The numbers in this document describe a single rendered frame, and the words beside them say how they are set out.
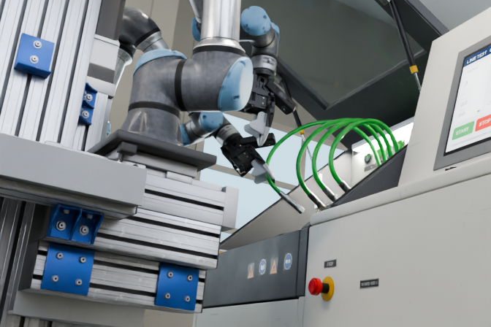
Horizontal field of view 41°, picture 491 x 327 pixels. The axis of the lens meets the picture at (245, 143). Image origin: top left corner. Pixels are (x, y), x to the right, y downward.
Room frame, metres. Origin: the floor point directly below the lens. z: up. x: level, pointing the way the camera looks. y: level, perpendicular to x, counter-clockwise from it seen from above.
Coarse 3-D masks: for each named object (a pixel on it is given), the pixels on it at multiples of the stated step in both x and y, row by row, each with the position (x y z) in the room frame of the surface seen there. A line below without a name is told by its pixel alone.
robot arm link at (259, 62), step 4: (256, 56) 1.65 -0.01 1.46; (260, 56) 1.64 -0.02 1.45; (264, 56) 1.64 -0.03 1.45; (268, 56) 1.64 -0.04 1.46; (252, 60) 1.66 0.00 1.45; (256, 60) 1.65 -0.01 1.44; (260, 60) 1.64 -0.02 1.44; (264, 60) 1.64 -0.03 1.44; (268, 60) 1.64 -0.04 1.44; (272, 60) 1.65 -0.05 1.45; (252, 64) 1.66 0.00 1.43; (256, 64) 1.64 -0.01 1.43; (260, 64) 1.64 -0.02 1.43; (264, 64) 1.64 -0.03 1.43; (268, 64) 1.64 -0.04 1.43; (272, 64) 1.65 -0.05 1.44; (276, 64) 1.67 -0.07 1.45; (256, 68) 1.65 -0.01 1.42; (260, 68) 1.64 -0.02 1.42; (264, 68) 1.64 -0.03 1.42; (268, 68) 1.64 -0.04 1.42; (272, 68) 1.65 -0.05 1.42
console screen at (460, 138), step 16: (480, 48) 1.41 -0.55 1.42; (464, 64) 1.45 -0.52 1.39; (480, 64) 1.39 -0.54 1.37; (464, 80) 1.43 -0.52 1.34; (480, 80) 1.38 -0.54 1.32; (464, 96) 1.42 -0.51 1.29; (480, 96) 1.36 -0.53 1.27; (448, 112) 1.46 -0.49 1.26; (464, 112) 1.40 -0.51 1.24; (480, 112) 1.35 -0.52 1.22; (448, 128) 1.44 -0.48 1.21; (464, 128) 1.39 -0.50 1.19; (480, 128) 1.33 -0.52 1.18; (448, 144) 1.43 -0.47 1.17; (464, 144) 1.37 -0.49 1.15; (480, 144) 1.32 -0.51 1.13; (448, 160) 1.41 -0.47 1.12; (464, 160) 1.36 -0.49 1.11
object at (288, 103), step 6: (270, 84) 1.66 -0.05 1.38; (270, 90) 1.66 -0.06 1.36; (276, 90) 1.67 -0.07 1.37; (276, 96) 1.68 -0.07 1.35; (282, 96) 1.68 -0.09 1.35; (288, 96) 1.68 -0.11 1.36; (276, 102) 1.70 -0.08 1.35; (282, 102) 1.69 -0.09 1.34; (288, 102) 1.69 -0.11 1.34; (294, 102) 1.69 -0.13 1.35; (282, 108) 1.71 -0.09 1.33; (288, 108) 1.70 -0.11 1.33; (294, 108) 1.70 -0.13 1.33; (288, 114) 1.73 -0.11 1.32
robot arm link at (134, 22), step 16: (128, 16) 1.78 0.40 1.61; (144, 16) 1.78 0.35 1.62; (128, 32) 1.79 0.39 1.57; (144, 32) 1.78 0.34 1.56; (160, 32) 1.81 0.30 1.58; (144, 48) 1.81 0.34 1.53; (160, 48) 1.81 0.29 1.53; (192, 112) 1.88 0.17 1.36; (208, 112) 1.86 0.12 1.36; (192, 128) 1.95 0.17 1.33; (208, 128) 1.89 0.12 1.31
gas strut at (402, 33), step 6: (390, 0) 1.59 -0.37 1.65; (390, 6) 1.60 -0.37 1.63; (396, 6) 1.59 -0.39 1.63; (396, 12) 1.60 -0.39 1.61; (396, 18) 1.60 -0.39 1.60; (396, 24) 1.61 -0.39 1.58; (402, 24) 1.61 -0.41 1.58; (402, 30) 1.61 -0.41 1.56; (402, 36) 1.61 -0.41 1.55; (402, 42) 1.62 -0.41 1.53; (408, 42) 1.62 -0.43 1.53; (408, 48) 1.62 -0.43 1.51; (408, 54) 1.62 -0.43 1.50; (408, 60) 1.63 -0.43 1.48; (414, 66) 1.63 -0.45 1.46; (414, 72) 1.64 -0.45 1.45; (420, 90) 1.65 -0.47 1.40
